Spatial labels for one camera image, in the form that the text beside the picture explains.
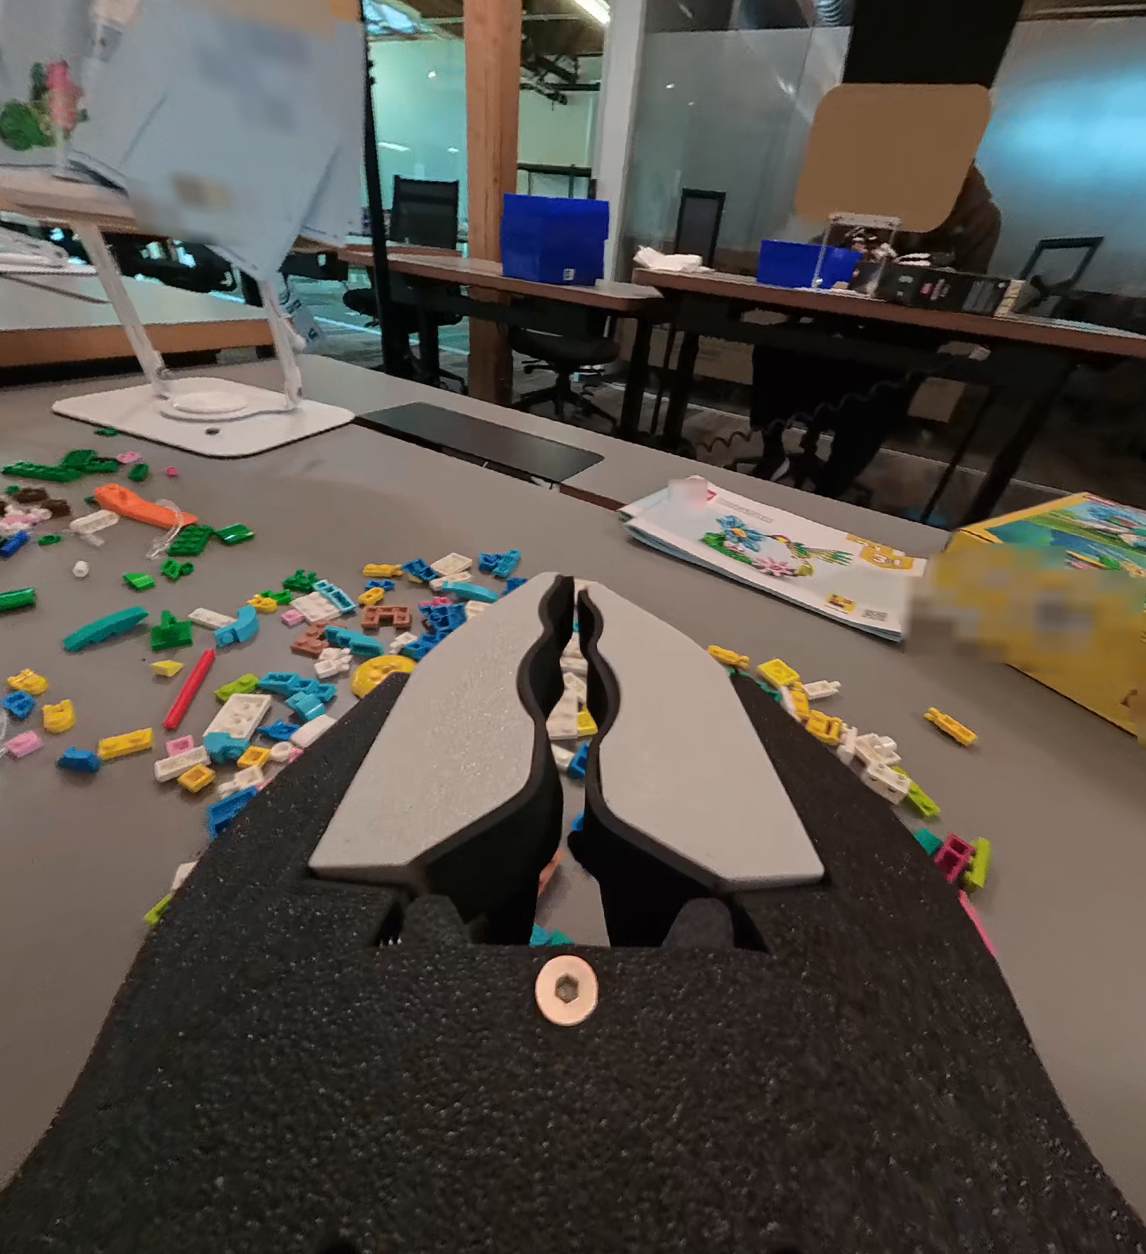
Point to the tall blue storage bin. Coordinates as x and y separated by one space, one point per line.
553 241

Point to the low blue storage bin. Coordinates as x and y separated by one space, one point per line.
807 265

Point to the black long box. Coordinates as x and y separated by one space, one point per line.
935 291

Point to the pile of colourful lego bricks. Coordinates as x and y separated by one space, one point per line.
234 721

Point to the clear display case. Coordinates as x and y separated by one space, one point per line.
861 246

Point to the yellow lego box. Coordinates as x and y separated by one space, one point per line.
1102 530

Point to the orange brick separator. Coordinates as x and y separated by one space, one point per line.
141 508

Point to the grey desk with wooden edge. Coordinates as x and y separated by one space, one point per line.
64 315

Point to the wooden post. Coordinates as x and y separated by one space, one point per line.
492 196

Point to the open instruction booklet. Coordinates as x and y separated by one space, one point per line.
43 118

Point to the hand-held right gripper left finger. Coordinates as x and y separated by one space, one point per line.
446 766

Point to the black stand pole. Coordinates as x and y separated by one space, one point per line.
377 196

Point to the translucent white lego piece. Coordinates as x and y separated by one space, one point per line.
688 493

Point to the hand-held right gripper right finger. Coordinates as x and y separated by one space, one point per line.
700 775

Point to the closed flower print booklet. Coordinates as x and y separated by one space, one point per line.
777 549

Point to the long brown-top desk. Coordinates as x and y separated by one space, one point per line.
553 278

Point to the black office chair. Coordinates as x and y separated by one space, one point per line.
700 224
562 359
1063 276
425 211

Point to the brown-top desk with black legs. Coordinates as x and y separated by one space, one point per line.
926 319

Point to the white crumpled paper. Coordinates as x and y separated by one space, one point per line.
670 261

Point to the group of green lego bricks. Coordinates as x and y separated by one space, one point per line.
43 471

